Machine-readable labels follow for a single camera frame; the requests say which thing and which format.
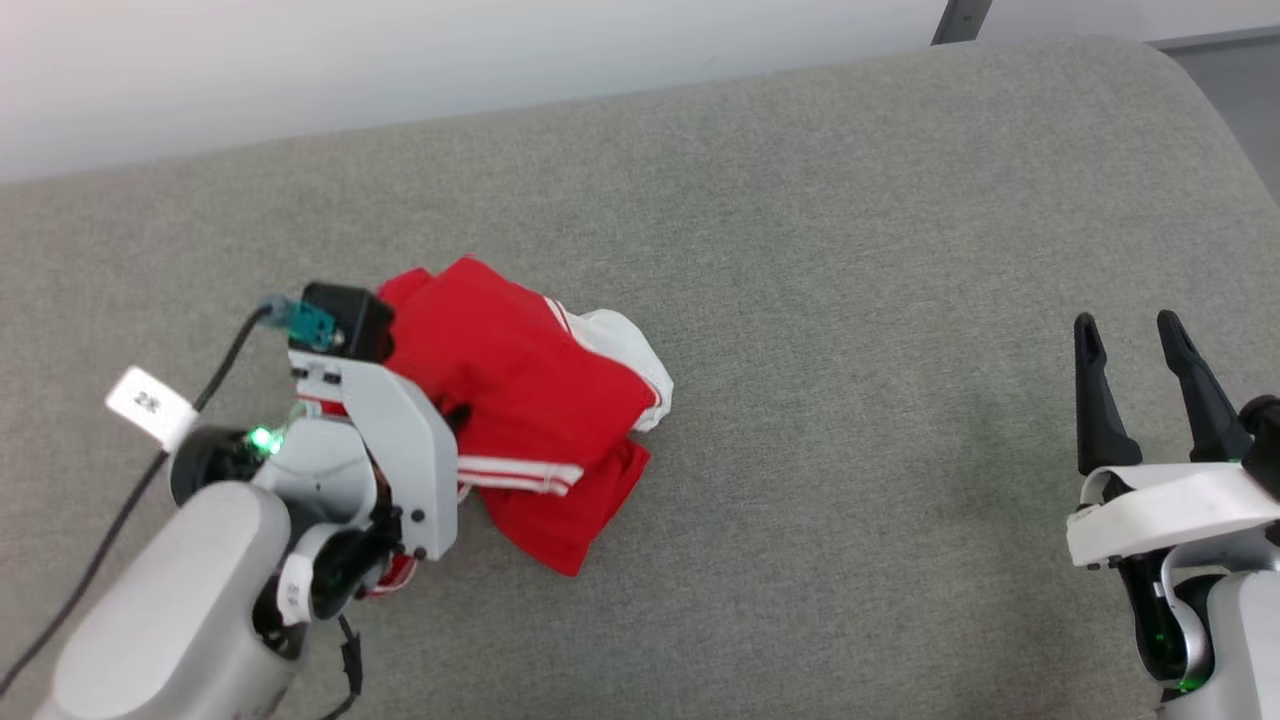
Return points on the red and white garment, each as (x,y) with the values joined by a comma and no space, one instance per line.
(520,380)

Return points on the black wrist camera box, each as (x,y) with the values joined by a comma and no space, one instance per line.
(350,318)

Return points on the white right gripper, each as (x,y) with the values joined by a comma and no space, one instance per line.
(1170,510)

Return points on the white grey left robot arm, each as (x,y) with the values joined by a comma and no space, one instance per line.
(170,600)

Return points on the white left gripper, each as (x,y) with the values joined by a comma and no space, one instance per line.
(405,440)

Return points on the dark grey post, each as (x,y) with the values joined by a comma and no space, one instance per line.
(960,20)

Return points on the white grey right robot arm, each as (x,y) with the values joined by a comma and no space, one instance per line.
(1230,630)

